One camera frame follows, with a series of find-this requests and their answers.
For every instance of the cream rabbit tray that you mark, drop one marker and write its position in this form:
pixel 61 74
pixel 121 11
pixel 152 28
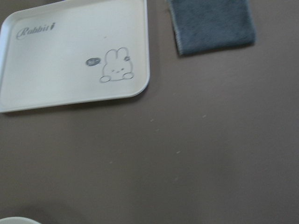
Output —
pixel 73 51

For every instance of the grey folded cloth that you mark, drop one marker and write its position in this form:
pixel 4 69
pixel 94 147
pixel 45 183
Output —
pixel 206 25

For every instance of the cream round plate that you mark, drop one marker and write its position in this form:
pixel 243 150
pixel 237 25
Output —
pixel 16 220

